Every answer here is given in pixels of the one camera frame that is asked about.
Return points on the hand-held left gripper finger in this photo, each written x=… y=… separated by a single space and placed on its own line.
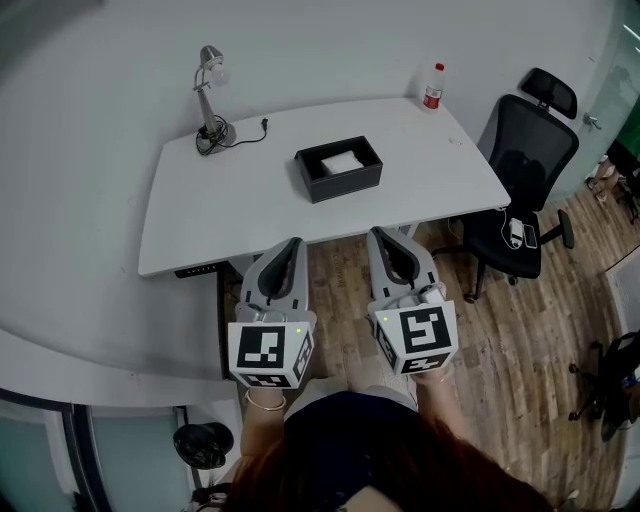
x=252 y=285
x=299 y=285

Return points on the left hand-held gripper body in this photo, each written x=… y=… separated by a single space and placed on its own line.
x=260 y=352

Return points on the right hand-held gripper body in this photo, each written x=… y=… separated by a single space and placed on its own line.
x=425 y=330

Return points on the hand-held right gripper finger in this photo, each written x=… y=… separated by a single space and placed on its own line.
x=425 y=267
x=379 y=272

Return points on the black rectangular container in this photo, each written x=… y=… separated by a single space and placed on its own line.
x=345 y=185

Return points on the white tissue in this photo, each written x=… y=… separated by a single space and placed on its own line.
x=341 y=163

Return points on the person's right forearm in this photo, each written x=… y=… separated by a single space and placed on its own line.
x=432 y=392

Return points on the person's left forearm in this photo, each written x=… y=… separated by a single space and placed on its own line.
x=260 y=430

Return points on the black desk leg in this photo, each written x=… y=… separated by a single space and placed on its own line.
x=225 y=320

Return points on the black desk control panel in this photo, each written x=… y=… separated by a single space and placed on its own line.
x=196 y=271

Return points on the black cap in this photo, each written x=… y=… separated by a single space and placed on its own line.
x=202 y=445

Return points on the dark smartphone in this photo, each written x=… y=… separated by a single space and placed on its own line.
x=530 y=236

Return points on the person's dark shirt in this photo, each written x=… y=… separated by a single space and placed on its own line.
x=345 y=425

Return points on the dark bag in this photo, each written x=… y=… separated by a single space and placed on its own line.
x=210 y=497

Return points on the black mesh office chair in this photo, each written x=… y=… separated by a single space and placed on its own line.
x=525 y=150

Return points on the clear bottle with red cap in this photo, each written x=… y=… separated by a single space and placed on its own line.
x=433 y=92

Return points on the silver desk lamp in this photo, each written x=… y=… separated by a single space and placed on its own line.
x=209 y=112

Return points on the black chair with wheeled base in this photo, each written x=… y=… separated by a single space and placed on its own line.
x=615 y=380

